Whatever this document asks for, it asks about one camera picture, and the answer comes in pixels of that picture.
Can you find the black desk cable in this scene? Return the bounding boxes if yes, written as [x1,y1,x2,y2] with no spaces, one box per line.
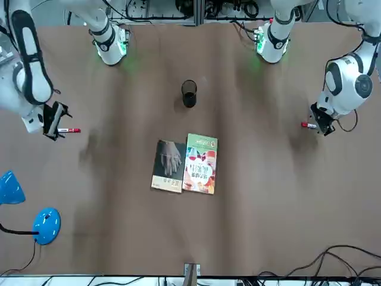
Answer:
[255,244,381,286]

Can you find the black mesh pen holder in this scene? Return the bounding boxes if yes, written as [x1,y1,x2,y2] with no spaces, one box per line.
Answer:
[180,79,198,108]

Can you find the dark book with hands cover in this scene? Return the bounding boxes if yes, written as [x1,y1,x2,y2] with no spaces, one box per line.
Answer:
[150,139,188,194]

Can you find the blue desk lamp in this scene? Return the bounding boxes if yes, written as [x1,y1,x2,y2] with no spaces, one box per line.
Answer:
[0,170,62,246]

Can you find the aluminium frame post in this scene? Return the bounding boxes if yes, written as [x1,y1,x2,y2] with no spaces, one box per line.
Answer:
[183,263,201,286]

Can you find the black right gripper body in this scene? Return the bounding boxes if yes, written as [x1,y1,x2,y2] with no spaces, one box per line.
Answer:
[43,101,65,137]

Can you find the black lamp power cable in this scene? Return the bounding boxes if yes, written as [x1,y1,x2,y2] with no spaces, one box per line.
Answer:
[0,243,41,276]

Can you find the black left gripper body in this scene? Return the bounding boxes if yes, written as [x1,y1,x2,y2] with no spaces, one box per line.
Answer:
[314,110,334,130]

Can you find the aluminium rear frame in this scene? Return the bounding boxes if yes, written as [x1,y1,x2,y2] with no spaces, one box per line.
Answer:
[108,0,298,26]

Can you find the green juice recipe book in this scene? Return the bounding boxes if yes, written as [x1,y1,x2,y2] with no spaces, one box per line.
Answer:
[181,133,218,195]

